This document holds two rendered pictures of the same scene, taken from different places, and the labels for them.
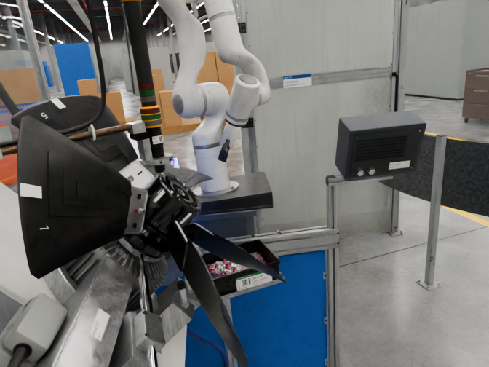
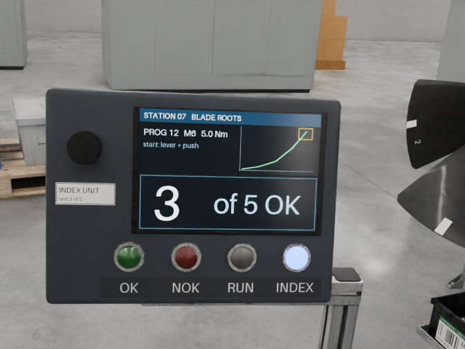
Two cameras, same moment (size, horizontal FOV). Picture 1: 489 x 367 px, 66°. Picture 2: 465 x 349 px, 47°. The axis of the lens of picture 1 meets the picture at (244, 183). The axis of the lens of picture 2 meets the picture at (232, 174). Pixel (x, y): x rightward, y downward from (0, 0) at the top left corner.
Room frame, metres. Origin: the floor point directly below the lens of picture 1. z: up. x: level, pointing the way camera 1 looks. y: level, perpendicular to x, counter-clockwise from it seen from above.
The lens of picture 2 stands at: (1.75, -0.46, 1.35)
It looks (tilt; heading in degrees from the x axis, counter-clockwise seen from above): 20 degrees down; 178
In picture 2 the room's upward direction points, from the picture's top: 4 degrees clockwise
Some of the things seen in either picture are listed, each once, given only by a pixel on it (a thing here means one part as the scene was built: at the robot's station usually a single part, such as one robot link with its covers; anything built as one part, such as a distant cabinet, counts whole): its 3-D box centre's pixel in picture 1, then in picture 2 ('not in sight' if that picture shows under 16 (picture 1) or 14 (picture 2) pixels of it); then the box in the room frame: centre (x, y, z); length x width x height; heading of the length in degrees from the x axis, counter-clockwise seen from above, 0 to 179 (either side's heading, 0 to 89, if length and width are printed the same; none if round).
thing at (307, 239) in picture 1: (216, 251); not in sight; (1.21, 0.12, 0.82); 0.90 x 0.04 x 0.08; 95
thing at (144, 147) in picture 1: (150, 141); not in sight; (0.84, 0.20, 1.32); 0.09 x 0.07 x 0.10; 130
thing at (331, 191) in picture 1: (331, 202); (334, 347); (1.25, -0.31, 0.96); 0.03 x 0.03 x 0.20; 5
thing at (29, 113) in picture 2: not in sight; (46, 129); (-1.77, -1.60, 0.31); 0.60 x 0.42 x 0.33; 23
